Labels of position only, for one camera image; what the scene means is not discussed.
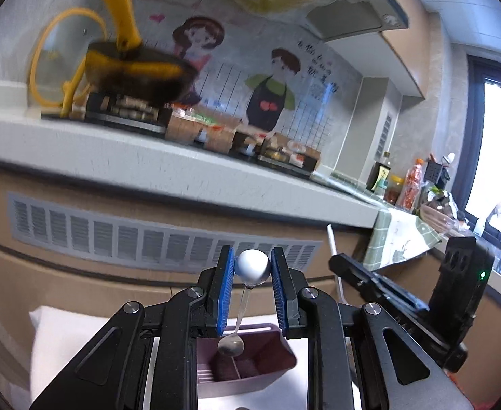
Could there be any orange-red plastic bottle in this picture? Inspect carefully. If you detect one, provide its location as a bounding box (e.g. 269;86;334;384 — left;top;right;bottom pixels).
399;158;424;213

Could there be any grey vent grille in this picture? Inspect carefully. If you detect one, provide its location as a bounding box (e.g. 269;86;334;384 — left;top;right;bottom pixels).
6;192;324;272

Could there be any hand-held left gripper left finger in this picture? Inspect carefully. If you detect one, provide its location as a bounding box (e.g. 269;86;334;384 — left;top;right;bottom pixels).
28;245;236;410

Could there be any purple utensil holder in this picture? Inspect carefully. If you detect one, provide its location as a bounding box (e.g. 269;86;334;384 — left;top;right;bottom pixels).
196;324;297;398

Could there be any spoon with white ball end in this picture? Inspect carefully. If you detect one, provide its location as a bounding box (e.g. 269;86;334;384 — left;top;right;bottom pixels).
217;250;272;357

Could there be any black gas stove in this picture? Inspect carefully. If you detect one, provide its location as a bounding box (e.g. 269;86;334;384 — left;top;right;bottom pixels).
41;93;320;179

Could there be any glass lid with yellow rim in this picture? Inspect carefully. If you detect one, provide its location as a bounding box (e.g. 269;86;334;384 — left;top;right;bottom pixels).
28;7;108;118

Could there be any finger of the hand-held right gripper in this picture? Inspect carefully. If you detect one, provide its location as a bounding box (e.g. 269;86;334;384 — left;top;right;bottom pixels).
328;253;430;312

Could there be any brown basket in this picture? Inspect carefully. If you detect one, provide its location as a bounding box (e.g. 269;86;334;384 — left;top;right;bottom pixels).
419;190;462;233

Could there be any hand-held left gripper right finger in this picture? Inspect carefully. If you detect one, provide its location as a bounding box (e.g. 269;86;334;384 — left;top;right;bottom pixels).
270;245;475;410

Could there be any black utensil caddy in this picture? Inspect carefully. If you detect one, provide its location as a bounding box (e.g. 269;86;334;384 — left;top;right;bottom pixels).
423;155;452;191

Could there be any dark sauce bottle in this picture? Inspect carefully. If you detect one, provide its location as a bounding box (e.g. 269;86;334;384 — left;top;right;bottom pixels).
367;151;392;194

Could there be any range hood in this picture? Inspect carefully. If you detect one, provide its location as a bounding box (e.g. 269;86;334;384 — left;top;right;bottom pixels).
306;0;409;44

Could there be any yellow-handled black pan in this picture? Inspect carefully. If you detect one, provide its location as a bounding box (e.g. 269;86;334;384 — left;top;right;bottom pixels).
82;0;198;105

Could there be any white plastic utensil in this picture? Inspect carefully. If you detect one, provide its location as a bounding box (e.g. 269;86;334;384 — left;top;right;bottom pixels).
326;224;348;305

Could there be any green checked cloth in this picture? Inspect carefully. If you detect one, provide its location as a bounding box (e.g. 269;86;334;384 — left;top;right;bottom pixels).
310;171;446;272

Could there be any cartoon wall poster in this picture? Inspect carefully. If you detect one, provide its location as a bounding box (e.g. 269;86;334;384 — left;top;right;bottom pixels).
137;0;346;139

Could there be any jar with yellow lid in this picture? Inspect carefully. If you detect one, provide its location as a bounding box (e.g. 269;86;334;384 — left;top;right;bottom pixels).
384;175;405;206

